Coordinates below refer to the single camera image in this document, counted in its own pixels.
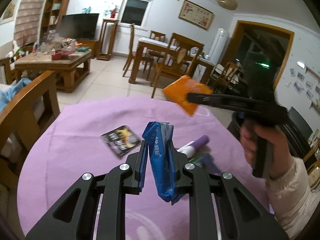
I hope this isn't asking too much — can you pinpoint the blue plastic wrapper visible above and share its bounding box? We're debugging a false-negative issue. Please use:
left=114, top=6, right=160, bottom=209
left=142, top=121, right=185, bottom=205

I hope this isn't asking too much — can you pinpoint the front wooden dining chair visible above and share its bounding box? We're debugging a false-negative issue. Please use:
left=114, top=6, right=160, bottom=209
left=150, top=33, right=204, bottom=99

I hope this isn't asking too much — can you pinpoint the wooden sofa armrest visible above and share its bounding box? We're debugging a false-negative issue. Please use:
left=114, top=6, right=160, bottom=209
left=0, top=70, right=61, bottom=156

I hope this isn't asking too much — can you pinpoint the small framed flower picture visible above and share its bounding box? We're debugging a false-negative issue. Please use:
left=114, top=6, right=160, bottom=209
left=1, top=0, right=19, bottom=25

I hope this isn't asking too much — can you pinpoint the left side dining chair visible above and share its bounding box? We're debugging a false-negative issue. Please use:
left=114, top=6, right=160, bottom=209
left=122, top=23, right=155, bottom=78

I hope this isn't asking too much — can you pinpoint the far right wooden chair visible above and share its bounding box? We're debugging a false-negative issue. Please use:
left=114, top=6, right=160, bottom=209
left=208, top=62, right=239, bottom=93

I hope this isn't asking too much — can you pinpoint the black television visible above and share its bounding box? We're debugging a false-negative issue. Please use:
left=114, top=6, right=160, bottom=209
left=58, top=14, right=99, bottom=40

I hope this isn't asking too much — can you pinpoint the purple tablecloth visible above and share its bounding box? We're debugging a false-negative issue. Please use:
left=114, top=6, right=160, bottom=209
left=17, top=97, right=269, bottom=233

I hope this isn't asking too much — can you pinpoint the wooden tv cabinet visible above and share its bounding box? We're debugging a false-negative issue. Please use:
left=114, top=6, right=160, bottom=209
left=76, top=39, right=100, bottom=59

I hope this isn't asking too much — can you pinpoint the pendant ceiling lamp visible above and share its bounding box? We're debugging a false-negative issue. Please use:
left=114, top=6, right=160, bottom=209
left=217, top=0, right=238, bottom=11

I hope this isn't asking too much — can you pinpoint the green gum pack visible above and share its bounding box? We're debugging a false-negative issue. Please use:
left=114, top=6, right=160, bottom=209
left=188, top=152, right=222, bottom=176

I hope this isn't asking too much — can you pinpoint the wooden dining table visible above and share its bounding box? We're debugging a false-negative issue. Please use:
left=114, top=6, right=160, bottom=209
left=128, top=36, right=216, bottom=86

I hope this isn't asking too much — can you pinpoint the wooden bookshelf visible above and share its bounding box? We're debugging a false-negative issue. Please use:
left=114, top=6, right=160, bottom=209
left=40, top=0, right=70, bottom=43

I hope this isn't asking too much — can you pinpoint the white standing air conditioner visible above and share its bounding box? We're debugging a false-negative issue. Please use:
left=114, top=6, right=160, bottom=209
left=208, top=28, right=229, bottom=65

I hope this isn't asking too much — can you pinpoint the battery blister card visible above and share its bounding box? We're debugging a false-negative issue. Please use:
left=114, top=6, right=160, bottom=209
left=100, top=125, right=141, bottom=157

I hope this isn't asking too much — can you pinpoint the wooden plant stand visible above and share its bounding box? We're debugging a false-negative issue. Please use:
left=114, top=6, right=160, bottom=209
left=97, top=18, right=119, bottom=61

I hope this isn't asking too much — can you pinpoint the right forearm beige sleeve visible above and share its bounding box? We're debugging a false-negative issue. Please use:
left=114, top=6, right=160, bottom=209
left=266, top=157, right=319, bottom=239

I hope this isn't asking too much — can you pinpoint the purple tube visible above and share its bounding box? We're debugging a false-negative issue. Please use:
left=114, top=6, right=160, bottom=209
left=177, top=135, right=209, bottom=159

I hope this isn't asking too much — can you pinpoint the pink roman blind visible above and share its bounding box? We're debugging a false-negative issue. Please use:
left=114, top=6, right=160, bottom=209
left=14, top=0, right=45, bottom=46

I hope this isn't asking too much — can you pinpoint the person's right hand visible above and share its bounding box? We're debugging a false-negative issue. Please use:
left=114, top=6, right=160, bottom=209
left=240, top=125, right=293, bottom=180

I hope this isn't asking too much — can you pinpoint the orange snack wrapper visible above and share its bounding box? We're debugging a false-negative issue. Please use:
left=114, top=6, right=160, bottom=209
left=163, top=75, right=213, bottom=116

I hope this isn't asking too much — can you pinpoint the wooden coffee table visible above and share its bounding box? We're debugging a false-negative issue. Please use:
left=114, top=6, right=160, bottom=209
left=15, top=49, right=92, bottom=93

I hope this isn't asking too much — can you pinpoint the framed floral painting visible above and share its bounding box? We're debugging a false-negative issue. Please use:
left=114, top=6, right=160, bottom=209
left=178, top=0, right=214, bottom=31

